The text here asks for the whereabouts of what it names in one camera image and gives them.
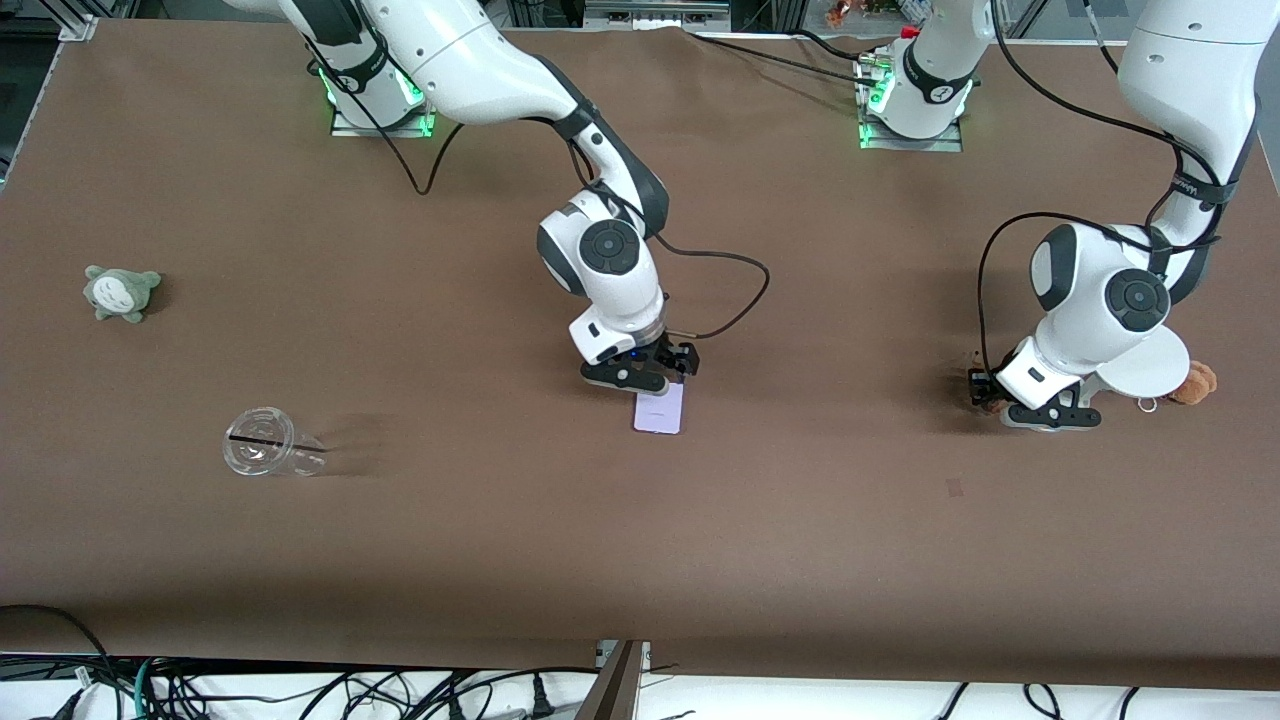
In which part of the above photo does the small brown lion statue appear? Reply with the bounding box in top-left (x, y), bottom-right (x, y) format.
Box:
top-left (968, 350), bottom-right (1006, 413)

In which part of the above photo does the lavender rectangular card box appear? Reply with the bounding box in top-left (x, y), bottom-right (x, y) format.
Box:
top-left (633, 382), bottom-right (686, 435)

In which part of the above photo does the white round desk lamp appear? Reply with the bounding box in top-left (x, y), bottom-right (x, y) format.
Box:
top-left (1010, 325), bottom-right (1191, 433)

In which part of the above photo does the brown table cover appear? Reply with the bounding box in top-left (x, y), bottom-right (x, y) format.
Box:
top-left (0, 20), bottom-right (1280, 691)

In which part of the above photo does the clear plastic cup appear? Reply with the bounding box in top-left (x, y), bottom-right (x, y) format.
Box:
top-left (222, 406), bottom-right (329, 478)

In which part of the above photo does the grey plush creature toy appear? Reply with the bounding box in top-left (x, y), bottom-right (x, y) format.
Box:
top-left (83, 265), bottom-right (162, 324)

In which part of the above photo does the aluminium corner profile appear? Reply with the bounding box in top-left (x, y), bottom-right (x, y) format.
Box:
top-left (55, 0), bottom-right (101, 43)

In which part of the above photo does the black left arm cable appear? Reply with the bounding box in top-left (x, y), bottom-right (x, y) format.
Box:
top-left (978, 0), bottom-right (1226, 379)

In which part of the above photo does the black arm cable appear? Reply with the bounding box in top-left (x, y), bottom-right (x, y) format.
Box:
top-left (300, 30), bottom-right (771, 341)
top-left (978, 0), bottom-right (1226, 379)

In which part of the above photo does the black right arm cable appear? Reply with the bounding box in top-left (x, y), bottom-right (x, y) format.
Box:
top-left (300, 30), bottom-right (771, 341)

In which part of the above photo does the brown plush bear keychain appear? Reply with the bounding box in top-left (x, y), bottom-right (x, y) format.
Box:
top-left (1137, 362), bottom-right (1219, 413)

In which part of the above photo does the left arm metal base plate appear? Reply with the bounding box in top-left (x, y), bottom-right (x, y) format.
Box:
top-left (858, 60), bottom-right (963, 153)

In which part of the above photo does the aluminium frame post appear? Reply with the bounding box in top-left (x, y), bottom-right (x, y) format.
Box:
top-left (573, 640), bottom-right (651, 720)

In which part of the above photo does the thin black cable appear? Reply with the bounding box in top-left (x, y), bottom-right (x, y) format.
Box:
top-left (688, 33), bottom-right (869, 83)
top-left (795, 28), bottom-right (886, 66)

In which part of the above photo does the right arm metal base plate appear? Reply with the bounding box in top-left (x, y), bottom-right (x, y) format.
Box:
top-left (330, 45), bottom-right (441, 139)

